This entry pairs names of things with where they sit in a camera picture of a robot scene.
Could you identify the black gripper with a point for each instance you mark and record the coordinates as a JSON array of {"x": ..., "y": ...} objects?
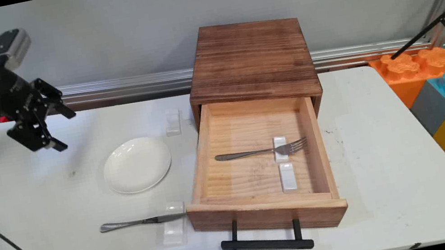
[{"x": 14, "y": 97}]

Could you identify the serrated steel table knife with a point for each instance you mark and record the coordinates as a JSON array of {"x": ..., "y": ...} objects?
[{"x": 130, "y": 223}]

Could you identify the white round ceramic plate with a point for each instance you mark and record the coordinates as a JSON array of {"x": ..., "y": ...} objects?
[{"x": 137, "y": 165}]

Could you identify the white ceramic cutlery rest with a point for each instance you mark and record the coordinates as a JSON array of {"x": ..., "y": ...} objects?
[
  {"x": 174, "y": 233},
  {"x": 172, "y": 124},
  {"x": 288, "y": 177},
  {"x": 279, "y": 140}
]

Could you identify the steel fork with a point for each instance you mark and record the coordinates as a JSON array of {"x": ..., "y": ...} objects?
[{"x": 246, "y": 154}]

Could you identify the dark wooden cabinet box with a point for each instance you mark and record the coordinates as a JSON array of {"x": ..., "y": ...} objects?
[{"x": 250, "y": 60}]

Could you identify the wooden tray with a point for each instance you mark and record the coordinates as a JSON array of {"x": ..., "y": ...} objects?
[{"x": 250, "y": 179}]

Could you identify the orange foam building block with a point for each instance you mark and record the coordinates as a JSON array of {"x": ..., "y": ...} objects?
[{"x": 407, "y": 71}]

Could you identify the grey foam building block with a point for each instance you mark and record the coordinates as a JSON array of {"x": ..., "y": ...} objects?
[{"x": 430, "y": 109}]

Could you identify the black tripod stand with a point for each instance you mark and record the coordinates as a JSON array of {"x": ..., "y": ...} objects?
[{"x": 430, "y": 29}]

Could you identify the aluminium rail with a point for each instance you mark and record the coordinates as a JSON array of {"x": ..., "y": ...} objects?
[{"x": 129, "y": 86}]

